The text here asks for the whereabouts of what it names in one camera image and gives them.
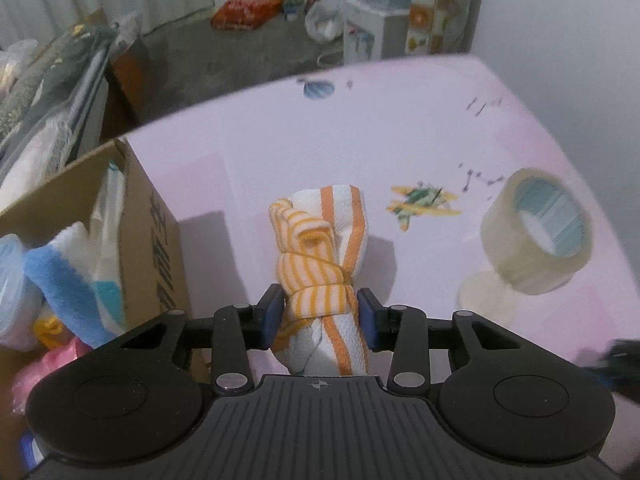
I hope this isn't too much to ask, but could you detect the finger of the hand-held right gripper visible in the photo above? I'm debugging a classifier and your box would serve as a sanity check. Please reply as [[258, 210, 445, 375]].
[[597, 339, 640, 388]]

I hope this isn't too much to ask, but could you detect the white floor cable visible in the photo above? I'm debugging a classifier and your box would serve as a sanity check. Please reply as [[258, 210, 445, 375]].
[[317, 44, 347, 69]]

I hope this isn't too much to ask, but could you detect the pink plastic bag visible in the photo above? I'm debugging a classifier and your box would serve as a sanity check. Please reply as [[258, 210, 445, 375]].
[[10, 337, 97, 416]]

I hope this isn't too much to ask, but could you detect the clear tape roll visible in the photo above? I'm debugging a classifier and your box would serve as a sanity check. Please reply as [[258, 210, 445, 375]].
[[480, 167, 595, 295]]

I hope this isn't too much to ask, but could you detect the grey floral pillow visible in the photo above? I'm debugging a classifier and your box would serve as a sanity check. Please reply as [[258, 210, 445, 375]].
[[0, 24, 114, 137]]

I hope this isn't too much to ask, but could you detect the grey bed sheet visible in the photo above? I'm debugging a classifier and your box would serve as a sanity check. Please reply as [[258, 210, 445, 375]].
[[64, 44, 112, 147]]

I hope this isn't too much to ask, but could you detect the white teal plastic packet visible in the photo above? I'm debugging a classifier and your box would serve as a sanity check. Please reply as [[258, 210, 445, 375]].
[[89, 162, 127, 287]]

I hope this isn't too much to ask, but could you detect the orange striped towel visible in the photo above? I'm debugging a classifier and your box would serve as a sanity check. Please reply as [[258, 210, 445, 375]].
[[268, 185, 372, 377]]

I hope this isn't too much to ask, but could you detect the blue white towel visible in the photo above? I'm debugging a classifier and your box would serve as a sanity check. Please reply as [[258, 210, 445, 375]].
[[24, 220, 126, 351]]

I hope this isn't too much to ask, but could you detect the yellow cloth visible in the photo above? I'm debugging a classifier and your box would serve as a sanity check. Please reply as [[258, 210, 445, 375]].
[[34, 310, 65, 349]]

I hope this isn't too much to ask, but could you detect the cardboard box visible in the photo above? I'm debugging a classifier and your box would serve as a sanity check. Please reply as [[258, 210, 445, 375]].
[[0, 137, 207, 461]]

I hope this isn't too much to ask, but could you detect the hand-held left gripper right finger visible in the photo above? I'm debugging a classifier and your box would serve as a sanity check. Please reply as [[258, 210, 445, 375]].
[[356, 287, 521, 396]]

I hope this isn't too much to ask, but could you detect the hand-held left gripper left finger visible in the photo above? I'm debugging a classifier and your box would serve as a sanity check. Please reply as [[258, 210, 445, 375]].
[[120, 284, 286, 396]]

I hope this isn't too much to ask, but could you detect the white plastic bag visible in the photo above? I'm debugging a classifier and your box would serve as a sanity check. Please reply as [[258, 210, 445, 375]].
[[304, 2, 345, 44]]

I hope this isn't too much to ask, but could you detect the pack of blue face masks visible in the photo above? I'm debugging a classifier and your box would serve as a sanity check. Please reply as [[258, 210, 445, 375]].
[[0, 234, 44, 351]]

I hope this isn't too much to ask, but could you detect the red snack bag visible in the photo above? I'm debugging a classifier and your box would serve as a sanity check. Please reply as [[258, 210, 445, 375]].
[[210, 0, 284, 31]]

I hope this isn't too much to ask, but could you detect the white water dispenser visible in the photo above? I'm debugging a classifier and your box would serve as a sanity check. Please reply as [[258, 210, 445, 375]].
[[342, 0, 411, 64]]

